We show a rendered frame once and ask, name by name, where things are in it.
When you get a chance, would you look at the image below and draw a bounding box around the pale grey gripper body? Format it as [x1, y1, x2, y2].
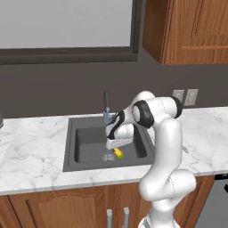
[105, 135, 134, 150]

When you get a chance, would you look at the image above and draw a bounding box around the yellow corn cob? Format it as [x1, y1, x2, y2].
[113, 147, 125, 159]

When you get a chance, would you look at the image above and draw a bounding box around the dark grey sink basin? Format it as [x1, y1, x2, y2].
[61, 113, 157, 173]

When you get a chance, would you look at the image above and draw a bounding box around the dark grey sink faucet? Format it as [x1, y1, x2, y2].
[102, 90, 111, 126]

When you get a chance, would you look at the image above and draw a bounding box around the blue water stream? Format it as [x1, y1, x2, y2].
[104, 108, 110, 156]

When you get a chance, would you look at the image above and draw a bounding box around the grey dishwasher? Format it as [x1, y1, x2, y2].
[198, 173, 228, 228]

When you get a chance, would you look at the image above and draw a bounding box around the dark framed window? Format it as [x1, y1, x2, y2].
[0, 0, 144, 66]

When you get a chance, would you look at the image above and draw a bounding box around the grey cupboard door handle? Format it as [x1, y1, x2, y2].
[122, 207, 130, 228]
[106, 208, 113, 228]

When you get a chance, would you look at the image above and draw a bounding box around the small white wall outlet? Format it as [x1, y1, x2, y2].
[172, 89, 185, 103]

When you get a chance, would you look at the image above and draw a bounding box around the large white wall outlet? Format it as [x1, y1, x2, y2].
[183, 88, 200, 107]

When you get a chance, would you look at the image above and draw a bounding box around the wooden wall cupboard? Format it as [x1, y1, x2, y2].
[142, 0, 228, 66]

